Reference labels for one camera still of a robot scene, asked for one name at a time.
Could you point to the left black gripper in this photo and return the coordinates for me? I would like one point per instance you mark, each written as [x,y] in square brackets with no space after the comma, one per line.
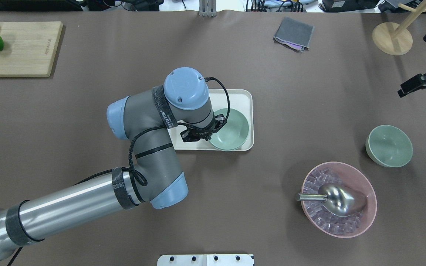
[218,123]

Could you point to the green bowl end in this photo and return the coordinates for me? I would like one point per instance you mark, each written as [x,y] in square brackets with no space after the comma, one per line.
[389,146]

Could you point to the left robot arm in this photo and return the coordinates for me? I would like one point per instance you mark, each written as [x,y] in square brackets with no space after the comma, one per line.
[153,175]

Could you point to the green bowl on tray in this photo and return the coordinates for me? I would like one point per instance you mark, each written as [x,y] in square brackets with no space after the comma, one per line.
[229,129]

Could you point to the wooden mug tree stand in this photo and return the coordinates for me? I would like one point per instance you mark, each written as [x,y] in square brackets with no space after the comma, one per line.
[393,38]

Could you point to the cream serving tray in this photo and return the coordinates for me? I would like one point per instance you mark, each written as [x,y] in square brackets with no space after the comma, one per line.
[240,100]

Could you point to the grey folded cloth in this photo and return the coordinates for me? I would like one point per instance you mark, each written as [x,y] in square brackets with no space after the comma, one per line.
[294,34]

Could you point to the metal scoop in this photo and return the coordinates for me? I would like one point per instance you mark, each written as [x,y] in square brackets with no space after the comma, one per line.
[337,199]

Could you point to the pink bowl with ice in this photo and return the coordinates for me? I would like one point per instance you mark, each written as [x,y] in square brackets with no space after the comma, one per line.
[348,176]

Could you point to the wooden cutting board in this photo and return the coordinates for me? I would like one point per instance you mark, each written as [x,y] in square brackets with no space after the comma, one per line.
[29,48]

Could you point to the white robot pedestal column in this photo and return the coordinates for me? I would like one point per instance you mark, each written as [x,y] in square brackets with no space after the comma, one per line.
[235,259]

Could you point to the aluminium frame post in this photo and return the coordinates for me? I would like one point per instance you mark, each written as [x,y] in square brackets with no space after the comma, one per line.
[207,8]

